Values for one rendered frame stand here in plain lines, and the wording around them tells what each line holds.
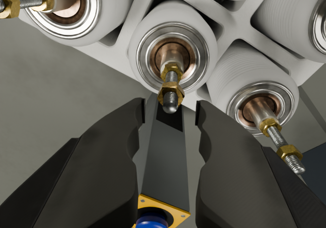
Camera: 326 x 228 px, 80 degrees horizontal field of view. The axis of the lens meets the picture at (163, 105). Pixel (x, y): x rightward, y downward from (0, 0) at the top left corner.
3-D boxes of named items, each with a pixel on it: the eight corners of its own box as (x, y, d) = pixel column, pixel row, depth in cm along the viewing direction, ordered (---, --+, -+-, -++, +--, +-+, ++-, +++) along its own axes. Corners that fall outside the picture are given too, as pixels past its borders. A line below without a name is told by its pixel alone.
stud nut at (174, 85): (187, 95, 14) (188, 101, 14) (169, 107, 15) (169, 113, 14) (172, 75, 14) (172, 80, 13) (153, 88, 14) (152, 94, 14)
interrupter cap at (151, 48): (125, 35, 20) (123, 36, 19) (199, 8, 18) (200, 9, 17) (151, 98, 23) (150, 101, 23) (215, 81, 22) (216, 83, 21)
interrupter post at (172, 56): (157, 51, 20) (154, 62, 18) (180, 44, 20) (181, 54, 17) (165, 72, 22) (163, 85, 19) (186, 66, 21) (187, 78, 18)
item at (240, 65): (190, 62, 39) (200, 113, 24) (227, 22, 35) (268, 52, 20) (223, 90, 42) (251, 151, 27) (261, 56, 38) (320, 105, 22)
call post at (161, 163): (183, 93, 51) (191, 212, 24) (169, 113, 54) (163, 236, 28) (159, 80, 49) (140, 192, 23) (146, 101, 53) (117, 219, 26)
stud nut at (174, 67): (186, 75, 18) (186, 79, 17) (170, 85, 18) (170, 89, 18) (172, 58, 17) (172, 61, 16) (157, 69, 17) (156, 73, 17)
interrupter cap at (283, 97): (211, 111, 24) (212, 114, 23) (264, 65, 21) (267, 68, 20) (252, 142, 26) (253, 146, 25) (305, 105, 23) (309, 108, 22)
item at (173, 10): (139, 8, 34) (110, 28, 19) (192, -11, 32) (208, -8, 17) (157, 59, 39) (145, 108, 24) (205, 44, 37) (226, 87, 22)
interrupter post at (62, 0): (51, -25, 17) (27, -27, 14) (78, -11, 18) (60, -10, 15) (47, 2, 18) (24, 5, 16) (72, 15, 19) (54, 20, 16)
